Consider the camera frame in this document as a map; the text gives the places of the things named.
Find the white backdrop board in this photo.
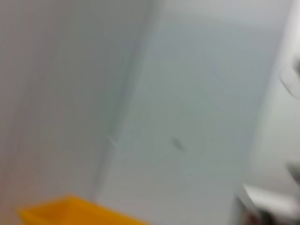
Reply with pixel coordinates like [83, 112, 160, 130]
[93, 0, 293, 225]

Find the yellow plastic storage bin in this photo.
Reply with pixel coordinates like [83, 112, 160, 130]
[18, 194, 150, 225]

